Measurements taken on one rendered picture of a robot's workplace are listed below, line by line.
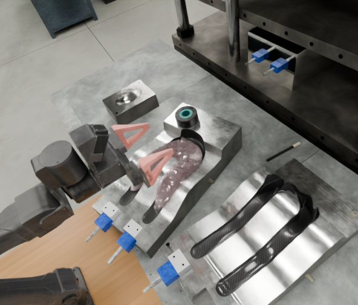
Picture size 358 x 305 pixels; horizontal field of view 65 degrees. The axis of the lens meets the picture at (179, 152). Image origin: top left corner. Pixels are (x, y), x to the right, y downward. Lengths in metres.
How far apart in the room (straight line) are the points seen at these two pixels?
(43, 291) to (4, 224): 0.25
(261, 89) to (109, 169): 0.92
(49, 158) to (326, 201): 0.71
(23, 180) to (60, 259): 1.61
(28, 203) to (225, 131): 0.64
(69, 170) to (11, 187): 2.12
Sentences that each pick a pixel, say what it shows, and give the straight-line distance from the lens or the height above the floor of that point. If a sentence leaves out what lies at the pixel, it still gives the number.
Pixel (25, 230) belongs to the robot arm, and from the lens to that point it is 0.57.
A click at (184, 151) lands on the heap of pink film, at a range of 0.96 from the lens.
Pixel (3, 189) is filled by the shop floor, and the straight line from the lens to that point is 2.64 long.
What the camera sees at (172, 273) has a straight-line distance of 0.76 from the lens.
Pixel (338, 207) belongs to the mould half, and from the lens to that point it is 0.89.
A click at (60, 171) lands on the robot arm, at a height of 1.28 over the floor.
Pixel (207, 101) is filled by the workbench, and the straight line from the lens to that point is 1.25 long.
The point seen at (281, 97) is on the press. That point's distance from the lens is 1.27.
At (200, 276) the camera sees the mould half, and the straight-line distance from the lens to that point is 0.76.
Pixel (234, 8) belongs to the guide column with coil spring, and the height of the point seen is 1.05.
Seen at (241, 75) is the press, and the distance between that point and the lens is 1.39.
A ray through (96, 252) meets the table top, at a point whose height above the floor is 0.80.
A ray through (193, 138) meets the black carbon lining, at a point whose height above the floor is 0.87.
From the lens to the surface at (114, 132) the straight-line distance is 0.59.
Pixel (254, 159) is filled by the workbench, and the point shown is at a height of 0.80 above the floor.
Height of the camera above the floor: 1.62
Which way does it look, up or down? 49 degrees down
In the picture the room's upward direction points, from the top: 17 degrees counter-clockwise
